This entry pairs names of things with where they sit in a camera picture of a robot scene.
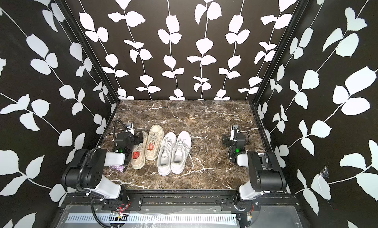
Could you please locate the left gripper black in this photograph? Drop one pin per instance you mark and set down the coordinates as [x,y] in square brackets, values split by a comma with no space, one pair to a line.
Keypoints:
[137,139]

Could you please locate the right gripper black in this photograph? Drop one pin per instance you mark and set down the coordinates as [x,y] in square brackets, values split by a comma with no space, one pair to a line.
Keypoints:
[228,140]

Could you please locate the white sneaker one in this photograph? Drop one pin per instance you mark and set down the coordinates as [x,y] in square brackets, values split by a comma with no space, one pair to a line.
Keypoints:
[165,153]
[180,152]

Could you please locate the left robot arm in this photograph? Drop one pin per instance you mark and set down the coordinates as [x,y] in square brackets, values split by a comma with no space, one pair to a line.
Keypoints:
[85,171]

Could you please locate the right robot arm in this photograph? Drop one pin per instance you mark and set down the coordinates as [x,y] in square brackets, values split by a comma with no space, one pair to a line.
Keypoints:
[265,173]

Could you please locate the beige sneaker left one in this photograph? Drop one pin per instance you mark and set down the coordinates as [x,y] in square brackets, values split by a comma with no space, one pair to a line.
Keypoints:
[138,152]

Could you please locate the beige sneaker one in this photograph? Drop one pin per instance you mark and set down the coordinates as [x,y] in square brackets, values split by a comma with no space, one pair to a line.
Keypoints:
[138,152]
[154,140]

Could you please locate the beige sneaker right one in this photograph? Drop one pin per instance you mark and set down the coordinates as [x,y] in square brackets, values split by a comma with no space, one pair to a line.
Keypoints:
[154,140]

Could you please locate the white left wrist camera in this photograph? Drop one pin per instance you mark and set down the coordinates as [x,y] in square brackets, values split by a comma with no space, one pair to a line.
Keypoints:
[129,128]

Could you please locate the white slotted cable duct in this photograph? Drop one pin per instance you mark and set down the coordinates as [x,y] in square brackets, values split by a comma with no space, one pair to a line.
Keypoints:
[138,218]

